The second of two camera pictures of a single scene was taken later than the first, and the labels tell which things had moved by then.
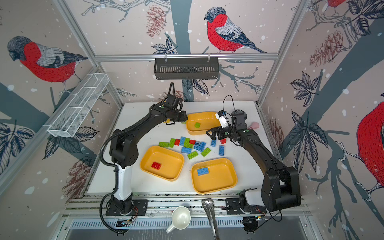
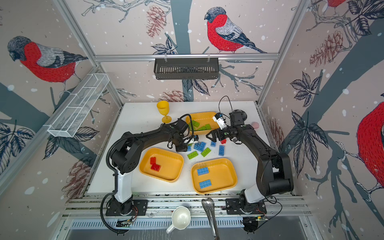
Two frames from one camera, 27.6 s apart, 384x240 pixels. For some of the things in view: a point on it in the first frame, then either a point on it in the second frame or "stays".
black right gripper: (215, 136) stays
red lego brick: (156, 165) stays
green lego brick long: (164, 144) → (196, 124)
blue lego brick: (203, 171) stays
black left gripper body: (178, 116) → (180, 145)
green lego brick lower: (192, 155) stays
